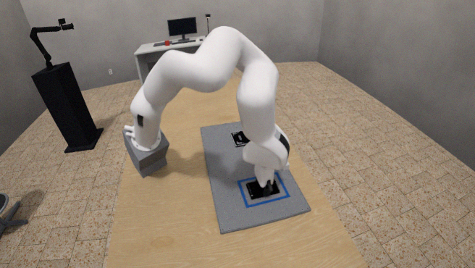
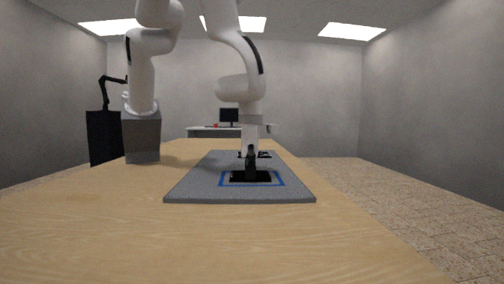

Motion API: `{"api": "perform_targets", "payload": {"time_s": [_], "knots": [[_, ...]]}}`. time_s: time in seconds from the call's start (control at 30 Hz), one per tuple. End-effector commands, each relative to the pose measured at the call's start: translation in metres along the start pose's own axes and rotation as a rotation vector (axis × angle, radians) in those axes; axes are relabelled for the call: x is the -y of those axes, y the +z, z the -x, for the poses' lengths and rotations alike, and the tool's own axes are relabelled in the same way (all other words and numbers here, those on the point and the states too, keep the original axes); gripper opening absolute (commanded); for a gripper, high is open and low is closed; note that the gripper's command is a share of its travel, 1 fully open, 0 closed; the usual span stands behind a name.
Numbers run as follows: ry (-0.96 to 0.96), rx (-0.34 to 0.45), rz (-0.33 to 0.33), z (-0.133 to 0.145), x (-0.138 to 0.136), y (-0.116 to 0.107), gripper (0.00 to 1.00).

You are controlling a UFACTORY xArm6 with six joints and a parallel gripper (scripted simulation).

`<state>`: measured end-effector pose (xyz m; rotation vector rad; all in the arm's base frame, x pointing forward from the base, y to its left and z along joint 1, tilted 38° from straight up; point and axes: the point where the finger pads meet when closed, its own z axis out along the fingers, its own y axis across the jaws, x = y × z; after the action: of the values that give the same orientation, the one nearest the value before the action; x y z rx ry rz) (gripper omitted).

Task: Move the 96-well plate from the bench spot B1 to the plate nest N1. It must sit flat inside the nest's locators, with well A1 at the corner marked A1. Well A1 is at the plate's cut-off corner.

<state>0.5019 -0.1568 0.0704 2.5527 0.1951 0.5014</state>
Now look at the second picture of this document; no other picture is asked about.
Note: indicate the blue rectangular tape outline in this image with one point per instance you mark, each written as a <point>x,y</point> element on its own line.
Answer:
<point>265,185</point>

